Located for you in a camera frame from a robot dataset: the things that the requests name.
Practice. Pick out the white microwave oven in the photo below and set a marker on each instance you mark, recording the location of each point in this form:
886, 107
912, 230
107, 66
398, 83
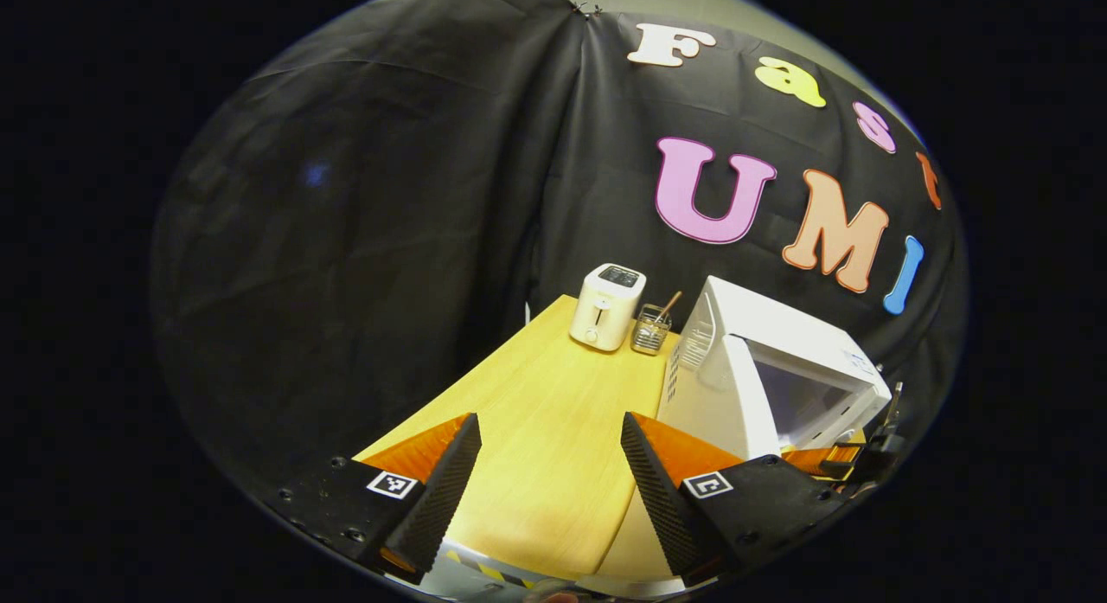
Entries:
735, 395

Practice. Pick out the white toaster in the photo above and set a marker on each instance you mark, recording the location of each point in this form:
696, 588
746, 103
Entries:
605, 313

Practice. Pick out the black backdrop cloth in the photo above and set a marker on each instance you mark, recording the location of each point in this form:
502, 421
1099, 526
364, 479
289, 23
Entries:
363, 196

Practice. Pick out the glass jar with utensils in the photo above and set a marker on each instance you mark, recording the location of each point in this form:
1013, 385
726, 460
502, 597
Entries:
649, 333

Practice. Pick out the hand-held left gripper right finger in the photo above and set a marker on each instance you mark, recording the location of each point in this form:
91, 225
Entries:
662, 508

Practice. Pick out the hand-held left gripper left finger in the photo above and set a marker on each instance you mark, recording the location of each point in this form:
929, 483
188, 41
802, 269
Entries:
441, 503

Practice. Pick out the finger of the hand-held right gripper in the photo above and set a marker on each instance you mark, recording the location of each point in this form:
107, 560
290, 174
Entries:
813, 460

